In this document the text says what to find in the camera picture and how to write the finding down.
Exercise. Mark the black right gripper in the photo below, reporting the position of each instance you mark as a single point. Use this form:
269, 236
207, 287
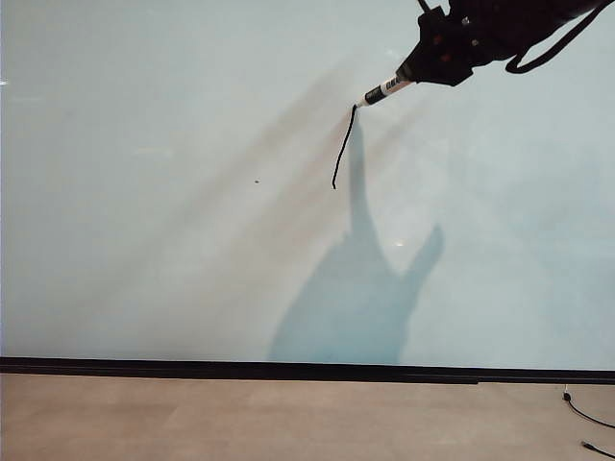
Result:
504, 24

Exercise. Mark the black and white whiteboard marker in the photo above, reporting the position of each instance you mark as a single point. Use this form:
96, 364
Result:
382, 91

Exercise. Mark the white whiteboard with black frame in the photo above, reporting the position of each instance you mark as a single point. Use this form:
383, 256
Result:
192, 216

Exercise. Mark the black table edge rail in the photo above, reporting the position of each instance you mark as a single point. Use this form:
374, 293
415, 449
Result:
240, 378

